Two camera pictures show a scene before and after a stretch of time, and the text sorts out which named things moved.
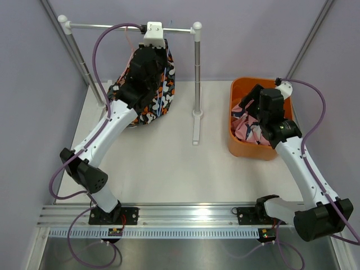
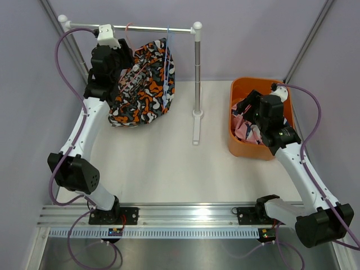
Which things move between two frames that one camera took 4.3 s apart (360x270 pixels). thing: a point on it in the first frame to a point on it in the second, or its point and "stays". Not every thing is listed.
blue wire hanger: (159, 109) to (165, 70)
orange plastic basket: (239, 88) stays
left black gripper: (160, 50) to (125, 53)
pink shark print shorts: (245, 127) stays
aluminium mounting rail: (60, 216) stays
